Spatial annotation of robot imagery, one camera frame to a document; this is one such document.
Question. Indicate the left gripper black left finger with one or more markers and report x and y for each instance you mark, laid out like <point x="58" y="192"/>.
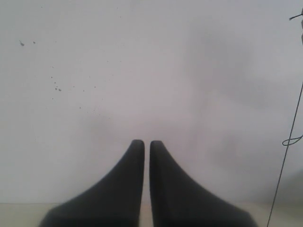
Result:
<point x="114" y="201"/>

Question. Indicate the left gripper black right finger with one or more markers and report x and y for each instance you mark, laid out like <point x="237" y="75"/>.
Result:
<point x="178" y="201"/>

